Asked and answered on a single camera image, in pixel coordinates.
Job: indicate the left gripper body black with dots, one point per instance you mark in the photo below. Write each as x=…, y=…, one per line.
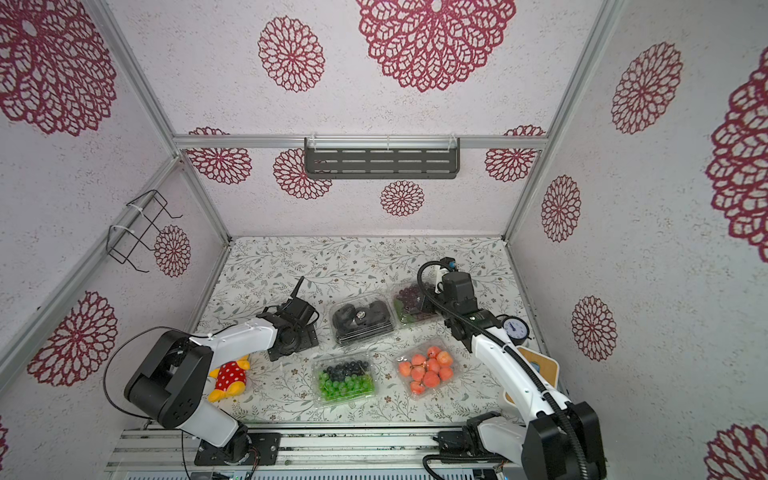
x=306, y=339

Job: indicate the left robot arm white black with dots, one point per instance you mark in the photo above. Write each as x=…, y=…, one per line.
x=184, y=376

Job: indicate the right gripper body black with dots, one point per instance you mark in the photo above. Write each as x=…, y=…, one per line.
x=455, y=288

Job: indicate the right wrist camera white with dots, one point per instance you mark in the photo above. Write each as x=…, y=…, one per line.
x=446, y=265

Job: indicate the blackberry clamshell box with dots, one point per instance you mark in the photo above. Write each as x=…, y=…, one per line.
x=348, y=329

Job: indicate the purple grape clamshell box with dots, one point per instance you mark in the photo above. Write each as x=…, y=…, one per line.
x=410, y=305

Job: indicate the grey wall shelf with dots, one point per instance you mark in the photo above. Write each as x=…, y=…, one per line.
x=381, y=160

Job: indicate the green grape blueberry clamshell box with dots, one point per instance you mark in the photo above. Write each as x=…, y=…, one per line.
x=343, y=378

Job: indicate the black alarm clock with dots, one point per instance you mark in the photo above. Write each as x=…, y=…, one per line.
x=515, y=327

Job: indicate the black wire wall rack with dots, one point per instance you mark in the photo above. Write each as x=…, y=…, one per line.
x=125, y=238

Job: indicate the yellow red plush toy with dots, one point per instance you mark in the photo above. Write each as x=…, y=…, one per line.
x=230, y=379

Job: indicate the floral table mat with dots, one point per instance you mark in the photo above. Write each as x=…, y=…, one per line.
x=263, y=271

